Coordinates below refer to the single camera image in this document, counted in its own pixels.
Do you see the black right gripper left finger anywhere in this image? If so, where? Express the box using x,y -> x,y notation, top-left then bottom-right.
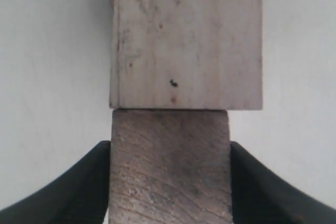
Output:
1,141 -> 110,223

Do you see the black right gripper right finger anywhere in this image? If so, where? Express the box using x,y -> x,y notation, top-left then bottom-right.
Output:
230,142 -> 335,224

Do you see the second largest wooden cube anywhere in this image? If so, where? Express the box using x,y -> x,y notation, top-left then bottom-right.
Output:
109,0 -> 263,110

